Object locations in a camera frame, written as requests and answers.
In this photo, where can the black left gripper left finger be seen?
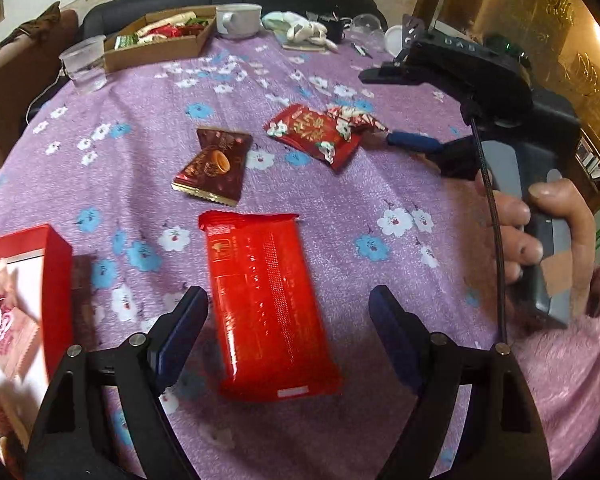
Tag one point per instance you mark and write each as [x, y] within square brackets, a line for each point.
[71, 438]

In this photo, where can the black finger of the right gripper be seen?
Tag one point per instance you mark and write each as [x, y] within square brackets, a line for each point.
[386, 75]

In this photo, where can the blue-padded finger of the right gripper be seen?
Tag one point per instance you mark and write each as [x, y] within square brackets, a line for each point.
[413, 142]

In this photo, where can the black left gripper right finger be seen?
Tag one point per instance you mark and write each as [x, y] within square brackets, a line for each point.
[474, 415]

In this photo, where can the red white floral candy packet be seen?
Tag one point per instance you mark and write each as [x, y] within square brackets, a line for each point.
[350, 119]

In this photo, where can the red floral snack packet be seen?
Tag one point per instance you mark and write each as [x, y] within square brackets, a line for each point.
[318, 135]

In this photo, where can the brown chocolate pie packet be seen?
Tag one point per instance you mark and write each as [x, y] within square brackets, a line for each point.
[217, 172]

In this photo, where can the long red snack package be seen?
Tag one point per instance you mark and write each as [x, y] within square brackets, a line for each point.
[271, 334]

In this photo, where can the pink sleeve right forearm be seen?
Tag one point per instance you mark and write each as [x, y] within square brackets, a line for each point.
[562, 368]

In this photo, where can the person's right hand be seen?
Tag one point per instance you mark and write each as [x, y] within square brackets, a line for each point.
[559, 199]

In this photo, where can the white bowl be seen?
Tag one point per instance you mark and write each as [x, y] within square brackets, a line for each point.
[393, 40]

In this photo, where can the black phone stand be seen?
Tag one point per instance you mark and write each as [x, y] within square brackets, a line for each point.
[412, 29]

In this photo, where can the clear glass bowl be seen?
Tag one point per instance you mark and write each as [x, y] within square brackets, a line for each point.
[366, 29]

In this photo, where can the black small cup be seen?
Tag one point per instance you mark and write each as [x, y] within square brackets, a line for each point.
[335, 27]

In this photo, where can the black sofa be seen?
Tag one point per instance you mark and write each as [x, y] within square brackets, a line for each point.
[108, 18]

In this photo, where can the white plush toy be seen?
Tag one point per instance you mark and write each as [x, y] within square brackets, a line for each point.
[296, 28]

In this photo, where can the red snack box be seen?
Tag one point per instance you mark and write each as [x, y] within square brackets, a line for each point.
[36, 327]

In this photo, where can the white ceramic mug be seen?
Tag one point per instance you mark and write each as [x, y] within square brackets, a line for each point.
[237, 21]

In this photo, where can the cardboard snack tray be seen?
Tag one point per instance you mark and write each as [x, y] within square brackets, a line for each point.
[163, 36]

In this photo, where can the purple floral tablecloth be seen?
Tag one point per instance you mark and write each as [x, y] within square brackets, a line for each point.
[98, 169]

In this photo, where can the clear plastic cup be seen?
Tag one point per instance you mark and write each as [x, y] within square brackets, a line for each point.
[84, 63]

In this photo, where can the brown chair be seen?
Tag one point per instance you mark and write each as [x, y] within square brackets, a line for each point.
[29, 62]

